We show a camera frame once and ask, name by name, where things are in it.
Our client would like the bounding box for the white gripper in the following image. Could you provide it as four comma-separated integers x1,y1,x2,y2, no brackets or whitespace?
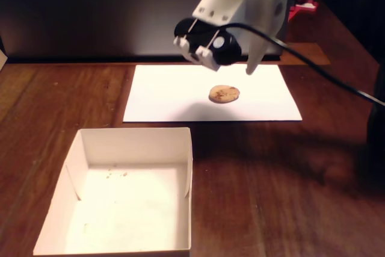
193,0,291,76

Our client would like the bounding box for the round chocolate chip cookie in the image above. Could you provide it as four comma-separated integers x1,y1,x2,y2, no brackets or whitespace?
209,84,241,104

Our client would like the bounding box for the white cardboard box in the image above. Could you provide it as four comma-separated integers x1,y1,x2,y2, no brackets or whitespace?
32,127,193,257

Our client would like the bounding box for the white paper sheet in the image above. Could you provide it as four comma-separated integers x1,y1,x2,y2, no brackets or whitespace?
122,64,303,123

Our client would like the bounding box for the black camera with white mount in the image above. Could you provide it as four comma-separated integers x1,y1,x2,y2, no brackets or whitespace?
173,17,243,72

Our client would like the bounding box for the black camera cable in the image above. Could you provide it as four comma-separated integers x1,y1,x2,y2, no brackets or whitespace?
221,23,385,106

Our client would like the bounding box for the red plastic bracket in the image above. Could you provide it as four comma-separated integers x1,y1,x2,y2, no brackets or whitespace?
288,0,320,22

